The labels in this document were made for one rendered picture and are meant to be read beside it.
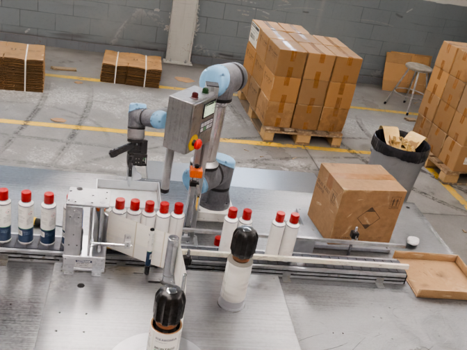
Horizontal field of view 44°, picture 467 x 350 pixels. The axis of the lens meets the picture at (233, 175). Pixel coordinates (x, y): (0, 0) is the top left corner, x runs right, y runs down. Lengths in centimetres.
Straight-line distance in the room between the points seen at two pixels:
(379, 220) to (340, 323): 59
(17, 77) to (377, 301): 447
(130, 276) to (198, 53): 570
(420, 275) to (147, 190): 122
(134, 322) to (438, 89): 461
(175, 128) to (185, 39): 548
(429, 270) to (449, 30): 623
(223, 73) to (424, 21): 635
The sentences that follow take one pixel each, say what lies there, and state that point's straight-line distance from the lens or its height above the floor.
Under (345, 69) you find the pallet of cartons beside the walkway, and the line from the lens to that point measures 557.
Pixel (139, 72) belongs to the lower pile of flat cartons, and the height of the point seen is 16.
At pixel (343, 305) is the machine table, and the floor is 83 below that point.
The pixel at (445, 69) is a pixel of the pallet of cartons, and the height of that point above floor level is 91.
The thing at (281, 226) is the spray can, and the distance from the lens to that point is 216.
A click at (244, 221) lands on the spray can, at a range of 213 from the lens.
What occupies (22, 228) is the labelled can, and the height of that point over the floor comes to 95.
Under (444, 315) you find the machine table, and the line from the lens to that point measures 239.
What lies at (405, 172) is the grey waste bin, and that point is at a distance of 452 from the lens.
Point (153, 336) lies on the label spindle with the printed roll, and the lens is 160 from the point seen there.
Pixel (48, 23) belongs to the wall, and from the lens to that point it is 744.
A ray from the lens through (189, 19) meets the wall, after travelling 736.
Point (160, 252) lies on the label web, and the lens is 201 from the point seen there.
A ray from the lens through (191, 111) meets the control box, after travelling 192.
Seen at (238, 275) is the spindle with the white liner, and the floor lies 103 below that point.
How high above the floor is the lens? 214
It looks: 27 degrees down
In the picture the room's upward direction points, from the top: 11 degrees clockwise
